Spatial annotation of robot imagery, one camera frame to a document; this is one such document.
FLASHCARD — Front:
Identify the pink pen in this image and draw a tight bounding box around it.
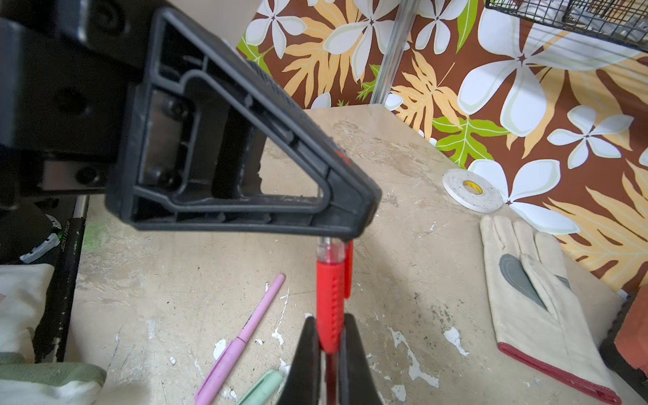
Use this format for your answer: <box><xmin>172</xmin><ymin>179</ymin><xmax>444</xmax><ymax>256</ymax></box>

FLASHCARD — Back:
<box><xmin>194</xmin><ymin>273</ymin><xmax>285</xmax><ymax>405</ymax></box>

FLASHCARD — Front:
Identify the beige work glove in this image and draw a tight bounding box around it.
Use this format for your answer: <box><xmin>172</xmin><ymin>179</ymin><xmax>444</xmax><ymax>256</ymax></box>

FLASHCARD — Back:
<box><xmin>479</xmin><ymin>215</ymin><xmax>622</xmax><ymax>404</ymax></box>

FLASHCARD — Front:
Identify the white tape roll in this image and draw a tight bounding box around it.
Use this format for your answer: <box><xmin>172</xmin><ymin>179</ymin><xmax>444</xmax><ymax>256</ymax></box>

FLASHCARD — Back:
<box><xmin>442</xmin><ymin>169</ymin><xmax>504</xmax><ymax>214</ymax></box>

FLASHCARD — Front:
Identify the red plastic tool case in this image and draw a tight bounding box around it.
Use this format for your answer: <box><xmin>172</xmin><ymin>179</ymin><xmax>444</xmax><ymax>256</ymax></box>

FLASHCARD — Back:
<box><xmin>599</xmin><ymin>285</ymin><xmax>647</xmax><ymax>401</ymax></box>

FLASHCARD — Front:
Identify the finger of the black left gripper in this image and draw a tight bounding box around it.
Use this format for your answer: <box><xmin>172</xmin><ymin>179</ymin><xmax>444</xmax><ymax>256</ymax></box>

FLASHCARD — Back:
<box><xmin>106</xmin><ymin>7</ymin><xmax>381</xmax><ymax>241</ymax></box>

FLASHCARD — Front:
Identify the light green pen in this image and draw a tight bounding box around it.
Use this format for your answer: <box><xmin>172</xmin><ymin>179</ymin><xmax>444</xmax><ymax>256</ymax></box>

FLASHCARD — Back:
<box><xmin>237</xmin><ymin>369</ymin><xmax>285</xmax><ymax>405</ymax></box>

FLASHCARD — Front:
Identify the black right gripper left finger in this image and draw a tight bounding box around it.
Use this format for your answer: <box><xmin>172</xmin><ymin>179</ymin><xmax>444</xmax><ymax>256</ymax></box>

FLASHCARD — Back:
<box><xmin>277</xmin><ymin>317</ymin><xmax>321</xmax><ymax>405</ymax></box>

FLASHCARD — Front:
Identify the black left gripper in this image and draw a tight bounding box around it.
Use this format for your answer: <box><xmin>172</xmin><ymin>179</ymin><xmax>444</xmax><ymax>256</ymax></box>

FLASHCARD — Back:
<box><xmin>1</xmin><ymin>1</ymin><xmax>165</xmax><ymax>213</ymax></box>

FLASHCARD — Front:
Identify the aluminium frame post left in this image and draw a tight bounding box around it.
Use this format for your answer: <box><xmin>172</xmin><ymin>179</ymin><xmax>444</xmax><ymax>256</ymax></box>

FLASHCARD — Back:
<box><xmin>371</xmin><ymin>0</ymin><xmax>420</xmax><ymax>105</ymax></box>

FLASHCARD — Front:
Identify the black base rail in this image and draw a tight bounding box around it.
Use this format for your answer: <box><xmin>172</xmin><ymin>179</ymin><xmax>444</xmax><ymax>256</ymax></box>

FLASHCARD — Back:
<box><xmin>32</xmin><ymin>195</ymin><xmax>89</xmax><ymax>363</ymax></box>

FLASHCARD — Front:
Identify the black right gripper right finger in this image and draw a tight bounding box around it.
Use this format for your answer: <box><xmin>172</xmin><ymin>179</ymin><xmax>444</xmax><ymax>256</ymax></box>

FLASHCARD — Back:
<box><xmin>337</xmin><ymin>313</ymin><xmax>382</xmax><ymax>405</ymax></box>

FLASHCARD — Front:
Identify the black wire basket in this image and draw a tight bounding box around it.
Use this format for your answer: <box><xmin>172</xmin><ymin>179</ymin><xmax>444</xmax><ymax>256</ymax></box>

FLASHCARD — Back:
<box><xmin>485</xmin><ymin>0</ymin><xmax>647</xmax><ymax>52</ymax></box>

